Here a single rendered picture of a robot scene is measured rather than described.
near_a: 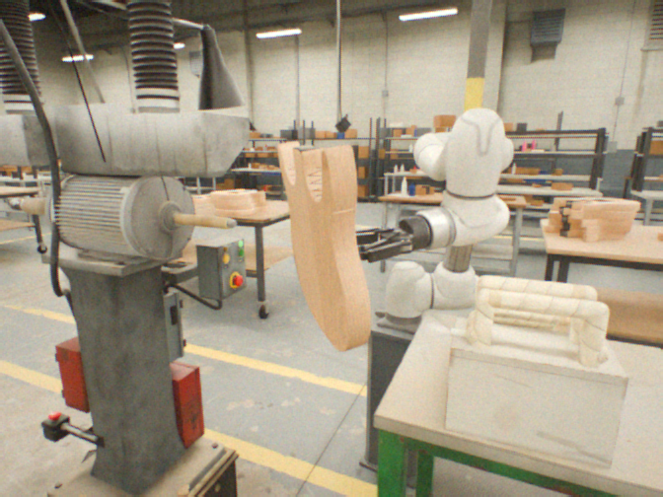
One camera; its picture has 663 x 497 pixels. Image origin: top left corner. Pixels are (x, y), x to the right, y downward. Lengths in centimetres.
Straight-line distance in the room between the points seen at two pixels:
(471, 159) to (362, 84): 1189
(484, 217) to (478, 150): 15
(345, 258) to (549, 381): 40
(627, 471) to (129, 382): 131
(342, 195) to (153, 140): 58
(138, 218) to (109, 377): 58
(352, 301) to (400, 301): 104
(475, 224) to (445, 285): 82
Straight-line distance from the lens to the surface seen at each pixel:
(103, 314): 146
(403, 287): 171
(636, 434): 102
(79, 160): 142
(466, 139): 87
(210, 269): 150
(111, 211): 129
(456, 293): 173
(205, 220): 118
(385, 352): 180
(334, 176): 62
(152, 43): 114
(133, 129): 112
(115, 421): 165
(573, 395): 83
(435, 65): 1227
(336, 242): 67
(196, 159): 99
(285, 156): 90
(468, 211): 91
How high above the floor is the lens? 145
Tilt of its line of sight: 14 degrees down
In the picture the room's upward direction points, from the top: straight up
